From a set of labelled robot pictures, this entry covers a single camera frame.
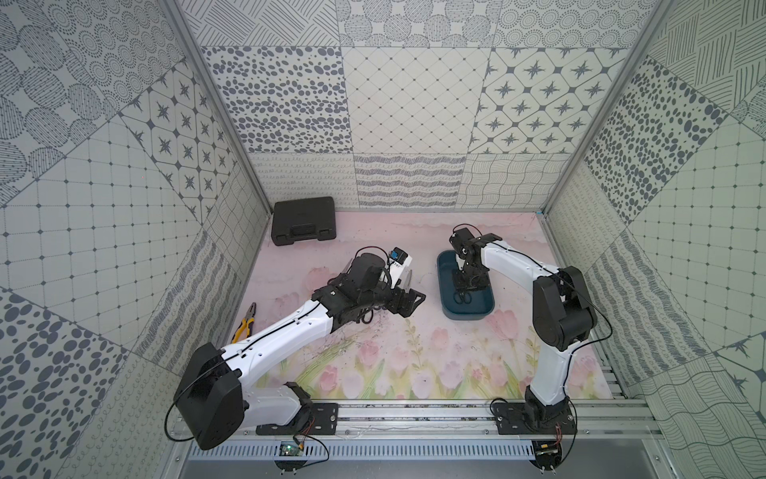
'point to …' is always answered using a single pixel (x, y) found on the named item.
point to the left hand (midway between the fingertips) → (413, 282)
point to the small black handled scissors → (465, 296)
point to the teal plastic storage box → (462, 304)
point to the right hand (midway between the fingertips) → (469, 291)
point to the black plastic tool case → (303, 220)
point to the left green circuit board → (289, 449)
